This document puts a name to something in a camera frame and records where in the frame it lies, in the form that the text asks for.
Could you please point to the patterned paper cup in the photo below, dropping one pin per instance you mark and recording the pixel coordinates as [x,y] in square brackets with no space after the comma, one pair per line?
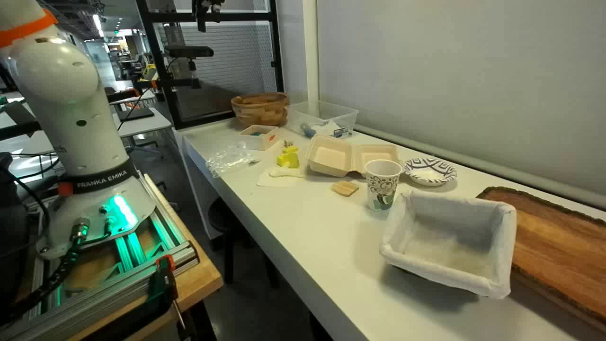
[380,187]

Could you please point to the aluminium rail robot base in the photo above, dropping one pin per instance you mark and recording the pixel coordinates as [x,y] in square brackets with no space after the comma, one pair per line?
[157,244]

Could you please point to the beige styrofoam clamshell pack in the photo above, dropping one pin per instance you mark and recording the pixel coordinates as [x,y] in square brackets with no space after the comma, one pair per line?
[331,159]

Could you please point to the yellow cube block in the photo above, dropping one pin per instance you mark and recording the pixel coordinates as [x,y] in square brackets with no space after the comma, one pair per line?
[287,162]

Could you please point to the white paper napkin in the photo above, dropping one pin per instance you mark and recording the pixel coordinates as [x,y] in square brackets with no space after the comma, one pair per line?
[270,181]

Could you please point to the tan square coaster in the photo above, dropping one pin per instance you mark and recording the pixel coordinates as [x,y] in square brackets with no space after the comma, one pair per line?
[344,189]

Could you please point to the clear plastic bin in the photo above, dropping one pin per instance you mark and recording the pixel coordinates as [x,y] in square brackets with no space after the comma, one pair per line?
[321,115]

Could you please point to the clear plastic bag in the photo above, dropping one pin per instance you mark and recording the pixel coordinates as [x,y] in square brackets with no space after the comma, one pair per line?
[227,157]

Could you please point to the woven wicker basket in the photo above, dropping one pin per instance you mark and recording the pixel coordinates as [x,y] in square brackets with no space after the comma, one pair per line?
[257,109]

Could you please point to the black white patterned plate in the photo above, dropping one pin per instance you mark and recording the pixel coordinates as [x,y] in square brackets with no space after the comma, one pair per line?
[427,172]

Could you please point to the wooden mounting board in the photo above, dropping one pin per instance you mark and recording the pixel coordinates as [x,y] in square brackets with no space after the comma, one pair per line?
[195,282]

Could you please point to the white background desk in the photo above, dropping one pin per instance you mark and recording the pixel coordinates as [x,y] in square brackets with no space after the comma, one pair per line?
[147,123]

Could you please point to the black orange clamp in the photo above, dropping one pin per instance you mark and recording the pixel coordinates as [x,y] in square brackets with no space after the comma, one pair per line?
[160,286]

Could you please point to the brown wooden tray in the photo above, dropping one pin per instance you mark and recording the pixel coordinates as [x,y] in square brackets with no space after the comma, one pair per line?
[554,248]

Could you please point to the black metal frame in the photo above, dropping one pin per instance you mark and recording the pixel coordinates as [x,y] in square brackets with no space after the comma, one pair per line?
[145,39]

